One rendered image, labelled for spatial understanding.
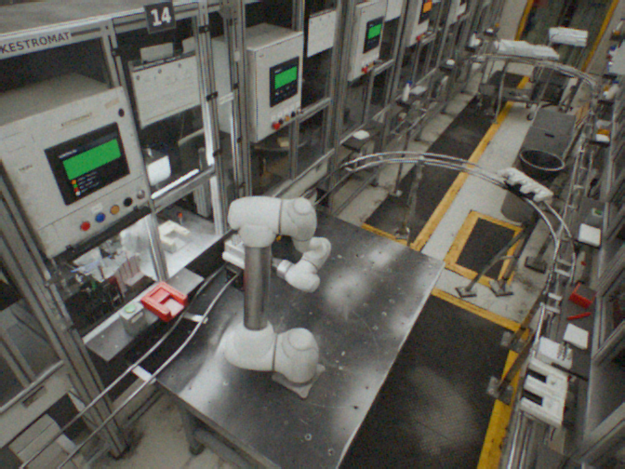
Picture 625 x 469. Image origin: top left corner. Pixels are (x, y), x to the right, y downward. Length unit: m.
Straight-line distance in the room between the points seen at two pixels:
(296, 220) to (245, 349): 0.60
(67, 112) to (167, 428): 1.81
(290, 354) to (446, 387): 1.41
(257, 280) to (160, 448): 1.32
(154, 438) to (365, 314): 1.35
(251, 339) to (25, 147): 1.01
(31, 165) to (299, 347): 1.11
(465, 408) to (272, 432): 1.40
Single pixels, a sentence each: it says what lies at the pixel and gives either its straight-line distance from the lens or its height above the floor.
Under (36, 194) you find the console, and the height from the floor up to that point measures 1.61.
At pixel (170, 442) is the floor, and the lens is 2.65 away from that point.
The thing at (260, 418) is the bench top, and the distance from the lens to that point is 1.88.
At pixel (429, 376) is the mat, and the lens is 2.91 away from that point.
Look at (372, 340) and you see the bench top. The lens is 2.13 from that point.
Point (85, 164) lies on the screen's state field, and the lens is 1.52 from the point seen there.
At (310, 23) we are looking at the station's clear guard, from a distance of 2.46.
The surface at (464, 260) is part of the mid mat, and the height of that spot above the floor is 0.01.
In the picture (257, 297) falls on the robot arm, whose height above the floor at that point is 1.13.
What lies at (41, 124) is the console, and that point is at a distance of 1.45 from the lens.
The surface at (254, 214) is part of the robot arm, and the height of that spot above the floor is 1.47.
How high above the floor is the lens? 2.37
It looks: 40 degrees down
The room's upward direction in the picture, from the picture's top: 5 degrees clockwise
